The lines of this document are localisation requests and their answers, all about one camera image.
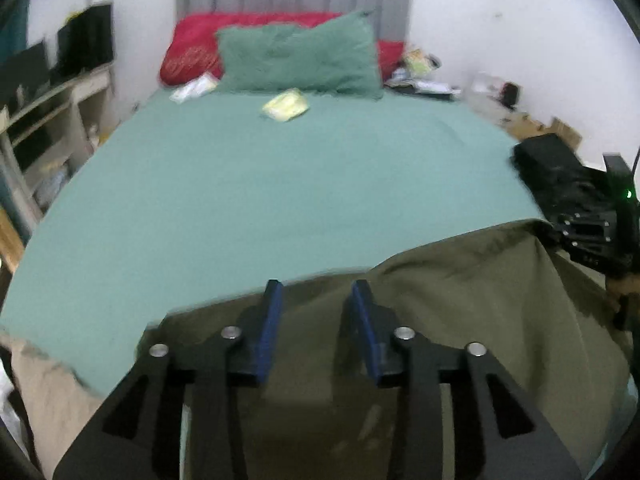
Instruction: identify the green pillow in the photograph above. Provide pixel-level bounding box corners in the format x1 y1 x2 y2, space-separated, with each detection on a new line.
216 12 383 100

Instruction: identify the black monitor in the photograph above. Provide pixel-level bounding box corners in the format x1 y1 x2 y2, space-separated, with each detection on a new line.
1 3 115 113

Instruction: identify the white shelving desk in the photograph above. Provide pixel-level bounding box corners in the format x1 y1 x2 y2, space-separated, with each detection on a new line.
1 64 114 233

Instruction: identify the beige folded garment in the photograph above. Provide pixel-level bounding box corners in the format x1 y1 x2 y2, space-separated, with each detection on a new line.
1 332 103 479

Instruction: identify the black garment pile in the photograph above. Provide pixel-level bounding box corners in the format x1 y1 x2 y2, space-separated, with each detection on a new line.
511 133 615 222

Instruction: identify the cardboard box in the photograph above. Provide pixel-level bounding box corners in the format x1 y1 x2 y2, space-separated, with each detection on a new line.
503 114 582 151

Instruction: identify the white paper on bed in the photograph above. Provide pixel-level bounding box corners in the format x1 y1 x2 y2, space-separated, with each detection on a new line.
169 73 219 104

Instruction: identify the yellow packet on bed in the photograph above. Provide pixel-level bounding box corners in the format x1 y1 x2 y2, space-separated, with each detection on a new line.
262 89 309 122

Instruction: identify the red pillow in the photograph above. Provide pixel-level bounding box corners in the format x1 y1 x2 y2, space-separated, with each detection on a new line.
158 11 407 87

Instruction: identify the bedside clutter pile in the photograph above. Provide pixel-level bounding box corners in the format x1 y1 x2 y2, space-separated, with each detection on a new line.
384 48 462 101

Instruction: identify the olive green large garment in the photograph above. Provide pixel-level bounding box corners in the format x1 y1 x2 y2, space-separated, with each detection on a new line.
134 216 634 480

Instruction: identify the teal bed sheet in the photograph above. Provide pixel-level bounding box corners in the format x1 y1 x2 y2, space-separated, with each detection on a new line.
1 91 539 393

